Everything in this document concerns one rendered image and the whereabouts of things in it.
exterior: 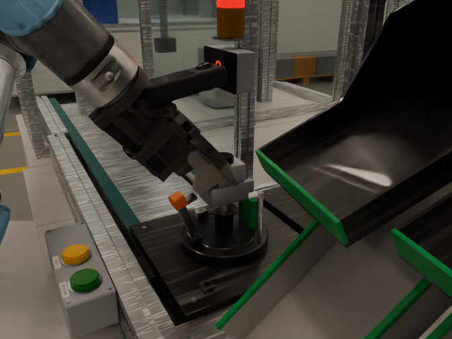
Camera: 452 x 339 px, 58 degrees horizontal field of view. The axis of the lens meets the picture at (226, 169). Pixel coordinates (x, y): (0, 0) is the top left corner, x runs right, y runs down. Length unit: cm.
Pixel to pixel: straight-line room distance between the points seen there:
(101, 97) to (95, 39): 6
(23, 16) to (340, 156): 32
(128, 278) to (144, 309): 7
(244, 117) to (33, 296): 50
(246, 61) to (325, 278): 42
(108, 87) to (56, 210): 62
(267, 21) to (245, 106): 109
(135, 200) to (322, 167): 63
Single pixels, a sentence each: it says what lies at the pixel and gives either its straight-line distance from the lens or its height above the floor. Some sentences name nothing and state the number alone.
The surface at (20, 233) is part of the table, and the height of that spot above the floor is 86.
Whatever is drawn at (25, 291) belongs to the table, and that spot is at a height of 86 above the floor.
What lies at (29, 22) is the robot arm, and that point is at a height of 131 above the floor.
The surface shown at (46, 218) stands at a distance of 102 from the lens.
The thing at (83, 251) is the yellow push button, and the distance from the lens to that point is 67.
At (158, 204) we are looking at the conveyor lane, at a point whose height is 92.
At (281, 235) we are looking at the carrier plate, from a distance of 68.
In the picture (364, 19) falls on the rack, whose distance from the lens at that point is 40.
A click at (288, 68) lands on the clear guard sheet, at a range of 214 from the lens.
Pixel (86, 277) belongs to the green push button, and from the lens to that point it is 62.
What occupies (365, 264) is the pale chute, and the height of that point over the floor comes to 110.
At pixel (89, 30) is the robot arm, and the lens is 46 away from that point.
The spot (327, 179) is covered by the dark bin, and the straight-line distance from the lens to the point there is 33.
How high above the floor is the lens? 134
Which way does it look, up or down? 24 degrees down
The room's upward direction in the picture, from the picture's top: straight up
